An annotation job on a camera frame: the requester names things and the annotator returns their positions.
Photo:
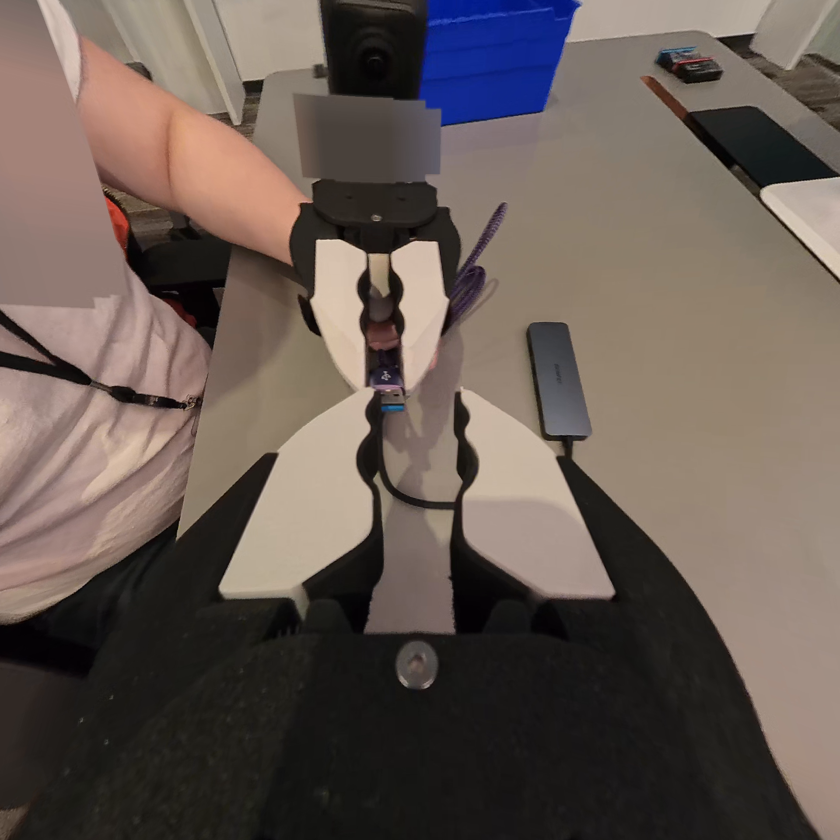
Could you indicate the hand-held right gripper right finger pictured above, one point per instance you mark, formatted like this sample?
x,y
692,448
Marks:
x,y
531,518

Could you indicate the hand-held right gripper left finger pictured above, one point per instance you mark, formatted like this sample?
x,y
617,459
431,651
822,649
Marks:
x,y
308,512

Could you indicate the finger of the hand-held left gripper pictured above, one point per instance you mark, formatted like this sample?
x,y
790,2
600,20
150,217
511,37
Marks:
x,y
334,295
423,295

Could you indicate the blue plastic bin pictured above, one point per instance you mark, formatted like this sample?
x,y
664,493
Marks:
x,y
492,65

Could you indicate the dark grey usb hub wide print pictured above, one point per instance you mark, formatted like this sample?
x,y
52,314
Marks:
x,y
558,380

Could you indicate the person's left forearm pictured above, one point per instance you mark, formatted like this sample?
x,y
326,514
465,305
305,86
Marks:
x,y
249,197

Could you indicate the black office chair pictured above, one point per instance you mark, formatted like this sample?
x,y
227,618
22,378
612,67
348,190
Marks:
x,y
177,262

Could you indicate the person in white shirt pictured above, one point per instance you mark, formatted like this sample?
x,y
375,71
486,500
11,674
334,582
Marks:
x,y
98,492

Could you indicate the black rectangular pad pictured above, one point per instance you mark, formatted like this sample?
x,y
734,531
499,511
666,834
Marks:
x,y
761,144

